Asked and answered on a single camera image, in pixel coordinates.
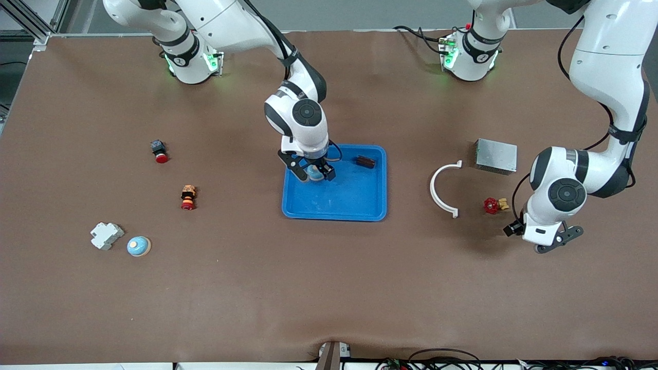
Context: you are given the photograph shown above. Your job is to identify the blue plastic tray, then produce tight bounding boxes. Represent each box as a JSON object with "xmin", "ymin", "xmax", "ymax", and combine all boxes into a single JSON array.
[{"xmin": 281, "ymin": 143, "xmax": 387, "ymax": 222}]

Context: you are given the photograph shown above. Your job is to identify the perforated metal power supply box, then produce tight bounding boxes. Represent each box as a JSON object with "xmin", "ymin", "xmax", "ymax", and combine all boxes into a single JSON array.
[{"xmin": 474, "ymin": 138, "xmax": 518, "ymax": 176}]

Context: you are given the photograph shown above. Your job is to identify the white circuit breaker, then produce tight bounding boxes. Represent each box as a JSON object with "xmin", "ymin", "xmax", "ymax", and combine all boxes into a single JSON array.
[{"xmin": 90, "ymin": 222, "xmax": 125, "ymax": 251}]

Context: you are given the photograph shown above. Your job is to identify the white curved plastic bracket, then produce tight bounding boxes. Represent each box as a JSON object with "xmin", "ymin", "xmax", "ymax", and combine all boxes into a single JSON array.
[{"xmin": 430, "ymin": 160, "xmax": 463, "ymax": 218}]

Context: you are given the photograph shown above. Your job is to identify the black looped cable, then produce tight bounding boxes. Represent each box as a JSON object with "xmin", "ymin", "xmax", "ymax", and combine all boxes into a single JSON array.
[{"xmin": 409, "ymin": 348, "xmax": 484, "ymax": 370}]

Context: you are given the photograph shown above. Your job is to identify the black left base cable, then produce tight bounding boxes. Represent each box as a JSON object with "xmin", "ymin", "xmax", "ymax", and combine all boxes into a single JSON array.
[{"xmin": 393, "ymin": 25, "xmax": 455, "ymax": 54}]

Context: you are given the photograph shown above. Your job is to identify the tangled black cables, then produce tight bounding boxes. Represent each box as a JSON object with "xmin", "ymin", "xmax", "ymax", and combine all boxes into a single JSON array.
[{"xmin": 519, "ymin": 356, "xmax": 658, "ymax": 370}]

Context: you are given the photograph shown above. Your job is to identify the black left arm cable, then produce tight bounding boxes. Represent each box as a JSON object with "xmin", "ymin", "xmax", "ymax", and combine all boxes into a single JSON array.
[{"xmin": 511, "ymin": 15, "xmax": 638, "ymax": 221}]

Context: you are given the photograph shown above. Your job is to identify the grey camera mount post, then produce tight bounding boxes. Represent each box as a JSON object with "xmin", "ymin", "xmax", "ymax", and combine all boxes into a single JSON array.
[{"xmin": 315, "ymin": 341, "xmax": 353, "ymax": 370}]

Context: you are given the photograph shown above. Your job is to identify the aluminium frame profile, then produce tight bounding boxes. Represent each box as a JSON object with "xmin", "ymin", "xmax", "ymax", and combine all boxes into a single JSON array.
[{"xmin": 0, "ymin": 0, "xmax": 70, "ymax": 52}]

